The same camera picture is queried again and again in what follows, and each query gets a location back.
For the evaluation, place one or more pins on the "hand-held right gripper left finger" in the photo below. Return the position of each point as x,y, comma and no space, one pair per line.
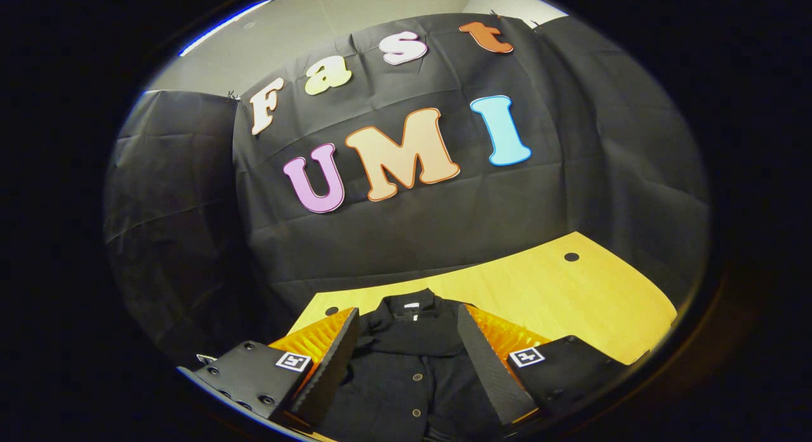
327,372

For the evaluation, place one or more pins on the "black backdrop cloth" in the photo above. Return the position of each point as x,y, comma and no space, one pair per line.
444,226

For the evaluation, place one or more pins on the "black buttoned jacket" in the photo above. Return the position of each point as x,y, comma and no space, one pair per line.
406,340

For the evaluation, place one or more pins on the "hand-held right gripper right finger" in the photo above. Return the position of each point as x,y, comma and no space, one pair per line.
488,366

